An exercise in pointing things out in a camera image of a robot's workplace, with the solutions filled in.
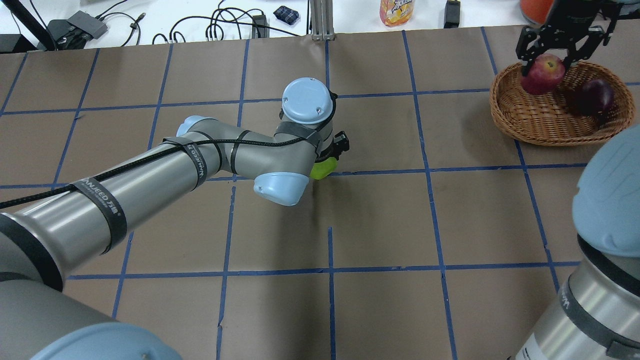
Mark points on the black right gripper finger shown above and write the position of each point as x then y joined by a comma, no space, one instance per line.
527,51
586,50

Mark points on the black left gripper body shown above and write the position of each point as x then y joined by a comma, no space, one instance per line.
341,143

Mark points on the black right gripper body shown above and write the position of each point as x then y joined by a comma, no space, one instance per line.
567,21

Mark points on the green apple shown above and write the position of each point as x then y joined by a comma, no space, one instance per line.
324,168

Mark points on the red yellow apple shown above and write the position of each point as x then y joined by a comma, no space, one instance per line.
544,75

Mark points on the dark red apple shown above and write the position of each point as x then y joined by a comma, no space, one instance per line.
593,97

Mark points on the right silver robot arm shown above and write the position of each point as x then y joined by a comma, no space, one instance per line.
596,314

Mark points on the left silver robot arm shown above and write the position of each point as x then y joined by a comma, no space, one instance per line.
61,230

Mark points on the woven wicker basket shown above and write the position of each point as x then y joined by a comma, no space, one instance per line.
554,119

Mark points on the black power adapter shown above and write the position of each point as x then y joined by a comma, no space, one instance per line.
452,14

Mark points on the orange juice bottle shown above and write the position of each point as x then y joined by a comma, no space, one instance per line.
393,13

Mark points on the small dark blue pouch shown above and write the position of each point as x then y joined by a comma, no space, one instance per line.
286,15

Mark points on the black usb hub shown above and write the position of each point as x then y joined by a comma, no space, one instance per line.
88,24

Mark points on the black monitor stand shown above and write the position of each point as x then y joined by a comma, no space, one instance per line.
34,24

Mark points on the aluminium frame post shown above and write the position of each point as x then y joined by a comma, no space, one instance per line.
321,20

